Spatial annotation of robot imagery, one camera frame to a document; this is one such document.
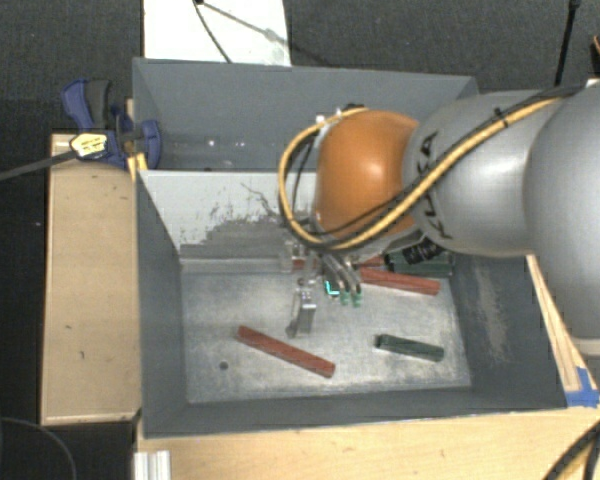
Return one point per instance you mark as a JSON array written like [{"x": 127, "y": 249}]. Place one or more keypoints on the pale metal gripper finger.
[
  {"x": 295, "y": 313},
  {"x": 308, "y": 315}
]

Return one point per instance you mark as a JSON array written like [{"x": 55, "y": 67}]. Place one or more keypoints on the pale wood board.
[{"x": 90, "y": 268}]

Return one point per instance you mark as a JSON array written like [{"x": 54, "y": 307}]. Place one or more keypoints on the dark green flat block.
[
  {"x": 432, "y": 269},
  {"x": 410, "y": 348}
]

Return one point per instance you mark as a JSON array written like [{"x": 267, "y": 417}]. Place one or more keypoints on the red-brown flat block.
[
  {"x": 298, "y": 265},
  {"x": 285, "y": 351},
  {"x": 400, "y": 281}
]

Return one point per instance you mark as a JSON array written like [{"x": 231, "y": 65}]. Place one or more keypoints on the grey metal bin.
[{"x": 240, "y": 293}]

